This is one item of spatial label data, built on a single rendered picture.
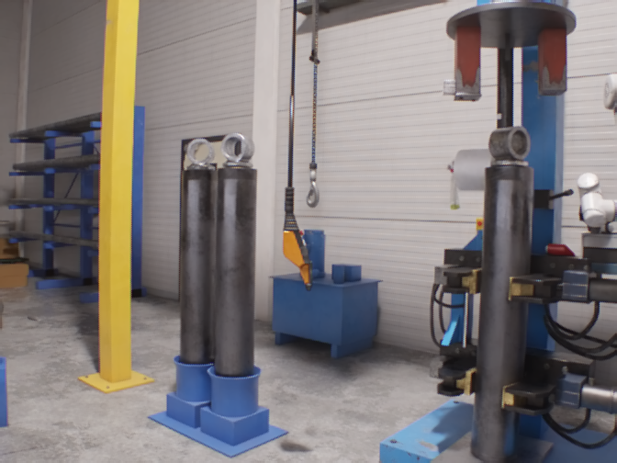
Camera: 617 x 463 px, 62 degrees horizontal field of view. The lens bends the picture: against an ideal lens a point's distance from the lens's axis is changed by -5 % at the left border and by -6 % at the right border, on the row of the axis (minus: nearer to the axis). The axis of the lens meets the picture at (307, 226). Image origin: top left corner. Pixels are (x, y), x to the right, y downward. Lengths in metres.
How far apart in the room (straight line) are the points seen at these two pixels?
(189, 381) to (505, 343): 1.74
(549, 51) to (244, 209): 1.64
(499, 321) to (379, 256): 2.84
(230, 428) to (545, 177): 2.06
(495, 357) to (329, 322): 2.39
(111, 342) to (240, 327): 1.31
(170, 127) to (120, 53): 3.70
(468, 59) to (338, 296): 2.61
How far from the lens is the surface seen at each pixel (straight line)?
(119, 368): 4.04
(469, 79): 2.52
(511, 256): 2.43
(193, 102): 7.24
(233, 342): 2.91
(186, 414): 3.26
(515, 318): 2.48
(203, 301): 3.12
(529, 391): 2.45
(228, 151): 2.95
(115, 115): 3.89
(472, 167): 3.44
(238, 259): 2.84
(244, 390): 2.97
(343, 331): 4.63
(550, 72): 2.59
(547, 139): 2.90
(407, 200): 5.01
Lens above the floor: 1.27
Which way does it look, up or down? 2 degrees down
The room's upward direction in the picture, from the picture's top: 1 degrees clockwise
